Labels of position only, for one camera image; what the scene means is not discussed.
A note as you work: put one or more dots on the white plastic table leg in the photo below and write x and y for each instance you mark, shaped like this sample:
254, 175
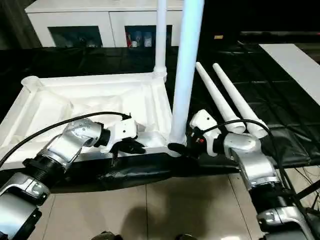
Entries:
185, 75
237, 95
215, 95
161, 37

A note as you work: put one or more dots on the white plastic table top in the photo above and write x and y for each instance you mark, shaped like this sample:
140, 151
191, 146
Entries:
75, 95

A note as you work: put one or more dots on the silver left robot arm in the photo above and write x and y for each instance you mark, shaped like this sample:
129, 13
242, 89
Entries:
62, 145

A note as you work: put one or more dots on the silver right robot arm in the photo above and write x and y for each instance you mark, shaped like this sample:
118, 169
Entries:
250, 155

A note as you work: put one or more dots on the black mat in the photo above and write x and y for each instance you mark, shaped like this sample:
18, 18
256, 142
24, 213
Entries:
237, 75

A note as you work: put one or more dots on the small white bottle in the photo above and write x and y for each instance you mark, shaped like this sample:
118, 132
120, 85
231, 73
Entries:
148, 41
135, 43

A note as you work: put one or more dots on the small red item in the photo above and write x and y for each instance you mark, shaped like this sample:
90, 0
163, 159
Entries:
128, 40

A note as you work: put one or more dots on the small yellow tag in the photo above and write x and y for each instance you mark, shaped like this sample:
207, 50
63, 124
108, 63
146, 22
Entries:
218, 37

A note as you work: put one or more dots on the white flat board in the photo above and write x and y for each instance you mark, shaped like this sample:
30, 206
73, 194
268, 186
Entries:
295, 67

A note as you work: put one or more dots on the black side table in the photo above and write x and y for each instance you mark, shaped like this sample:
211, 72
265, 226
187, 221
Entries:
280, 36

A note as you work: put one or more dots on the white cabinet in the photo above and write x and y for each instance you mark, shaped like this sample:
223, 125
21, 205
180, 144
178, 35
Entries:
87, 15

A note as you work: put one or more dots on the grey curtain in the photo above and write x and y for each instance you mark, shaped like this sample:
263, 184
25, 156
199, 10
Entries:
17, 25

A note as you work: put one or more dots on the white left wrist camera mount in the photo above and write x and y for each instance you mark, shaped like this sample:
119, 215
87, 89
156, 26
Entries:
122, 130

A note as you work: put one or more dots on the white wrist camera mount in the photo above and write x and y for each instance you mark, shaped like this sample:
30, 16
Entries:
207, 122
122, 130

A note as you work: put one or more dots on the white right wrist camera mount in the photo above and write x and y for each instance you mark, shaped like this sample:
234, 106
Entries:
207, 122

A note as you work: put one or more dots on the black folding table frame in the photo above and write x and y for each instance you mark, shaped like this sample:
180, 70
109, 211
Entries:
307, 190

